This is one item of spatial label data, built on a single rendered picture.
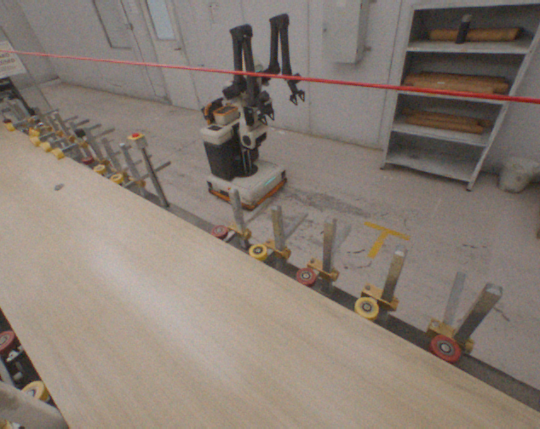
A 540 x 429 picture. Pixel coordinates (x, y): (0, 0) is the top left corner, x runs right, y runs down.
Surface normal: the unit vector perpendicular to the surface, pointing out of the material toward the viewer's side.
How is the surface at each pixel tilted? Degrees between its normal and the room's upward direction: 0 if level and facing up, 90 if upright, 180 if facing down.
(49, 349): 0
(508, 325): 0
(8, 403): 90
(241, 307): 0
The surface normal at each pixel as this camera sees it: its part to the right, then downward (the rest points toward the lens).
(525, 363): -0.11, -0.76
